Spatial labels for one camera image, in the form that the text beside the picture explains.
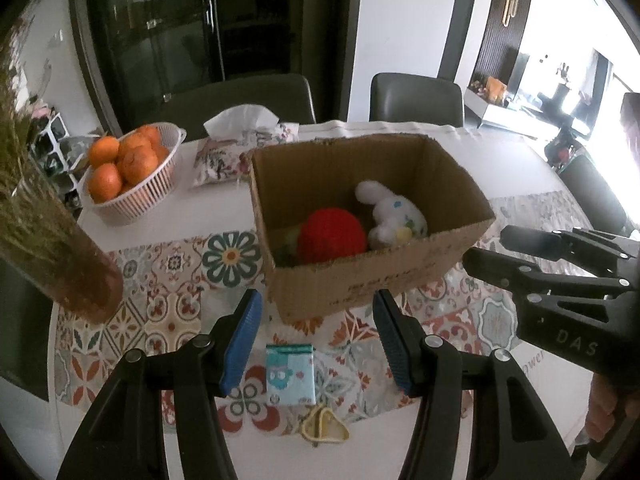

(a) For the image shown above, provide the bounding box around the blue cartoon tissue pack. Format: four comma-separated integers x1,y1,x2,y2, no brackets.
266,344,316,406

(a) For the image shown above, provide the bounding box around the white bunny plush toy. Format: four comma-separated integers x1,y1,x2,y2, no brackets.
355,180,428,250

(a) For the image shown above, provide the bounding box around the yellow elastic band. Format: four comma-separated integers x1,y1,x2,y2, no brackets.
299,404,350,448

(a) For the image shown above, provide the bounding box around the red green fuzzy plush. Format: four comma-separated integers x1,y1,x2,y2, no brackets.
272,207,368,266

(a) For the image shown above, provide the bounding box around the person's right hand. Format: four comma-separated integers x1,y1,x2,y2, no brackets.
585,374,620,442

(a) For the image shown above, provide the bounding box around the dark side chair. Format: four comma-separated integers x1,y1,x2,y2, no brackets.
544,128,634,236

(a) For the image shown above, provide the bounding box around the patterned table runner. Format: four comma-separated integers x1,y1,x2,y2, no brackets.
52,187,597,436

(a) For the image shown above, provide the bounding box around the white low tv cabinet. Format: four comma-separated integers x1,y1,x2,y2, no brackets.
463,89,560,141

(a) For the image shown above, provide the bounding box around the brown cardboard box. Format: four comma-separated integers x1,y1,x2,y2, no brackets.
250,133,495,324

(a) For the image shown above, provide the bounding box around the white fruit basket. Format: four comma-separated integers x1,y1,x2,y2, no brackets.
79,122,186,226

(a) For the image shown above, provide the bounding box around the dark chair right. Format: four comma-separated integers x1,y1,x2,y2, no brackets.
369,73,464,128

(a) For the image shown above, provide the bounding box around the orange fruit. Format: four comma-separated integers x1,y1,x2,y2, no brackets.
122,145,158,185
88,162,124,204

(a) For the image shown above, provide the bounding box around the floral tissue box cover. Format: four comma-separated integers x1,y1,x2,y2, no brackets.
191,104,299,188

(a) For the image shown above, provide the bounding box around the glass vase with dried flowers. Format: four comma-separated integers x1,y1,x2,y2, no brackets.
1,0,122,324

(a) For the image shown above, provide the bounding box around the dark chair left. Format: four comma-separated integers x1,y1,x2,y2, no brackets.
142,74,316,141

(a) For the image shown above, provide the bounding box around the white shoe rack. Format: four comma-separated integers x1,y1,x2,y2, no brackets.
29,106,88,217

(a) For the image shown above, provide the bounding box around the dark glass cabinet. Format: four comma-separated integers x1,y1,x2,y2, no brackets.
70,0,360,133

